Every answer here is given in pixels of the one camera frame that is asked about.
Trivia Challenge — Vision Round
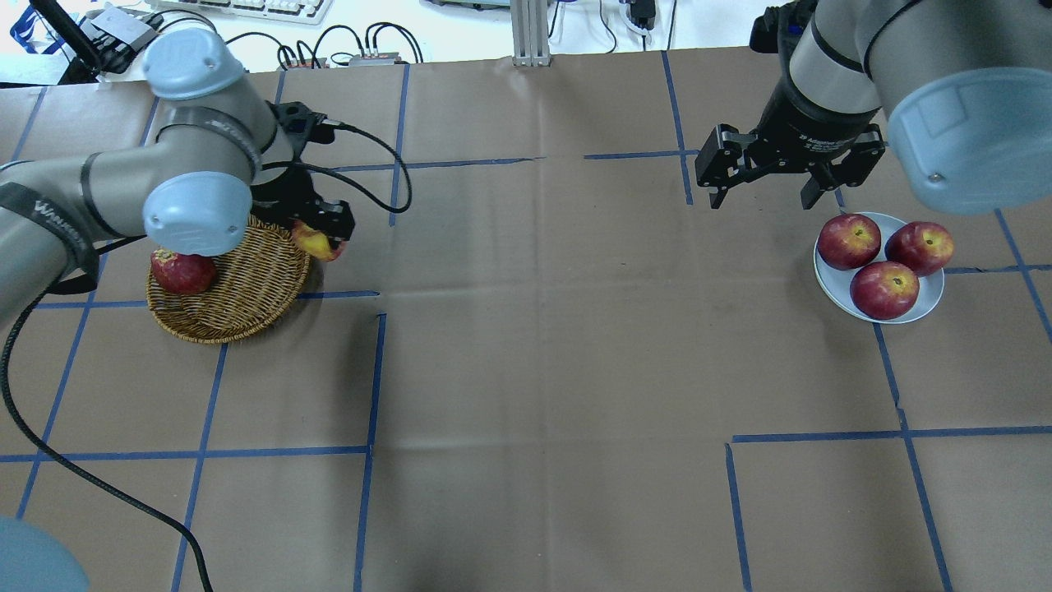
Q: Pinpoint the woven wicker basket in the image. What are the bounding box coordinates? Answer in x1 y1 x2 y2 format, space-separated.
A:
146 216 311 345

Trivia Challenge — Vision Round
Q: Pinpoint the aluminium frame post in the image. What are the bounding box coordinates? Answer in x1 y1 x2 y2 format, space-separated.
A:
510 0 551 67

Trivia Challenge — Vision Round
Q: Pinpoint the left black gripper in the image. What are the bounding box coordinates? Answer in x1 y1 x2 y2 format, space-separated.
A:
251 168 356 243

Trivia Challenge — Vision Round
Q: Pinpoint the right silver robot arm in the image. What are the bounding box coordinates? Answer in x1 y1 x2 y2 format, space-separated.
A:
694 1 1051 216

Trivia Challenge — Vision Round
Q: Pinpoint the red apple on plate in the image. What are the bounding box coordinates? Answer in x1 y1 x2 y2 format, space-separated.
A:
884 221 957 277
849 260 921 320
815 213 884 271

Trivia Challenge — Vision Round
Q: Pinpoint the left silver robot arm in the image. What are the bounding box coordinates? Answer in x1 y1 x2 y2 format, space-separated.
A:
1 29 356 325

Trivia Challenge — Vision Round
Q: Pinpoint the yellow-red apple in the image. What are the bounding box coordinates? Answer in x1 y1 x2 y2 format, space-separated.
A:
292 220 346 262

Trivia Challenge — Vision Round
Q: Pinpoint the light blue plate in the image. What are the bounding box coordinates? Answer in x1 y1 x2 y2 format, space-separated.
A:
813 212 946 325

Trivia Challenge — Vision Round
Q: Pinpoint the white keyboard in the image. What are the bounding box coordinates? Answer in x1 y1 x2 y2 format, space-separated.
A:
145 1 335 25

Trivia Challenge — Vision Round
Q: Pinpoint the dark red apple in basket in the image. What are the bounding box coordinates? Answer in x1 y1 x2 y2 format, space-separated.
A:
150 248 218 295

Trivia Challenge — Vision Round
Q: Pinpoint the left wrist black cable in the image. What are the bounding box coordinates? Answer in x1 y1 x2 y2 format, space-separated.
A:
0 122 413 592

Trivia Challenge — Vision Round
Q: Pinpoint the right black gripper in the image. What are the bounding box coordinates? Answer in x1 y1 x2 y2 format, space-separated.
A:
694 96 887 210

